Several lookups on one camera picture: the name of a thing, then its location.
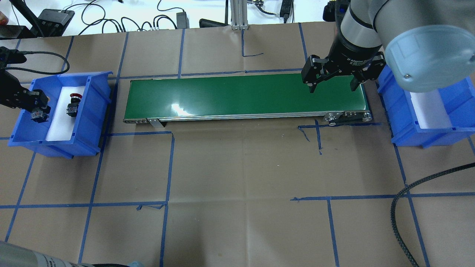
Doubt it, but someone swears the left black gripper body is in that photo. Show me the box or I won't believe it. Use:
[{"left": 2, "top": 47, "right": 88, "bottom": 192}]
[{"left": 15, "top": 89, "right": 49, "bottom": 112}]

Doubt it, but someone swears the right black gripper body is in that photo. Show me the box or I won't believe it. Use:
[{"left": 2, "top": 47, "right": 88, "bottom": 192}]
[{"left": 301, "top": 36, "right": 386, "bottom": 83}]

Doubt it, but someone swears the red push button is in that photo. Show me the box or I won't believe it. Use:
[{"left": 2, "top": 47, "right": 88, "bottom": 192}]
[{"left": 66, "top": 93, "right": 82, "bottom": 117}]

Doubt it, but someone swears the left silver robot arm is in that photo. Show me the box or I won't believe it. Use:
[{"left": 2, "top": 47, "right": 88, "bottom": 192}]
[{"left": 0, "top": 71, "right": 51, "bottom": 123}]

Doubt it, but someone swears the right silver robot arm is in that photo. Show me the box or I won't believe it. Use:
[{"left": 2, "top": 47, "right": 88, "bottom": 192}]
[{"left": 301, "top": 0, "right": 475, "bottom": 93}]

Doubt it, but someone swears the white foam pad left bin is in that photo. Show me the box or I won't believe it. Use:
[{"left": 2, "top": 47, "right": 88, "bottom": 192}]
[{"left": 45, "top": 86, "right": 85, "bottom": 141}]

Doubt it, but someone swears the white foam pad bin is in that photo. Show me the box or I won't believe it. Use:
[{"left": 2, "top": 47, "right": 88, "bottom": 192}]
[
  {"left": 45, "top": 86, "right": 85, "bottom": 141},
  {"left": 409, "top": 90, "right": 453, "bottom": 129}
]

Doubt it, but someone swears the green conveyor belt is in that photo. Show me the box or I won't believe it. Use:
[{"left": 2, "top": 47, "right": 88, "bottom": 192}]
[{"left": 123, "top": 74, "right": 373, "bottom": 128}]

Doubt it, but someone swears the left blue plastic bin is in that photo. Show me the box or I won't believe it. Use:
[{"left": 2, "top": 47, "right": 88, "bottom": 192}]
[{"left": 8, "top": 71, "right": 112, "bottom": 159}]

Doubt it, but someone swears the blue plastic bin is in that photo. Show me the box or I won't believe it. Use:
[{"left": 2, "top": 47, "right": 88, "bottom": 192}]
[
  {"left": 378, "top": 66, "right": 475, "bottom": 148},
  {"left": 8, "top": 71, "right": 112, "bottom": 159}
]

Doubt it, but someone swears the white foam pad right bin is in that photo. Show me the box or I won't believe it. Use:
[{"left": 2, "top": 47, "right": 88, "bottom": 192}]
[{"left": 409, "top": 90, "right": 453, "bottom": 129}]

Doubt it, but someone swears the right blue plastic bin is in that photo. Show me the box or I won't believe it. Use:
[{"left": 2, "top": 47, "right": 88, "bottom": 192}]
[{"left": 378, "top": 66, "right": 475, "bottom": 148}]

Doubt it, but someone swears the black power adapter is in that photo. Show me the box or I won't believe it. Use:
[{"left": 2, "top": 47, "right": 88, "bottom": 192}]
[{"left": 176, "top": 11, "right": 190, "bottom": 29}]

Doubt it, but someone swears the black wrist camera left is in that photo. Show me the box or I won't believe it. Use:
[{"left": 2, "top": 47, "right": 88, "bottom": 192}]
[{"left": 0, "top": 47, "right": 27, "bottom": 68}]

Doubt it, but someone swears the aluminium frame post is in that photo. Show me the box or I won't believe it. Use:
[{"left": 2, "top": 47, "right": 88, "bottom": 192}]
[{"left": 229, "top": 0, "right": 248, "bottom": 30}]

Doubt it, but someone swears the black braided cable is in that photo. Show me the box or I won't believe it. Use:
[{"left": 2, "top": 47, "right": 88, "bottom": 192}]
[{"left": 390, "top": 162, "right": 475, "bottom": 267}]

